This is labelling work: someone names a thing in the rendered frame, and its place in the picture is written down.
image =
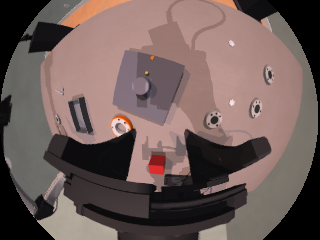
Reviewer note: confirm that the red cube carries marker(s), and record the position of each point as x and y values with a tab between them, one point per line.
157	164

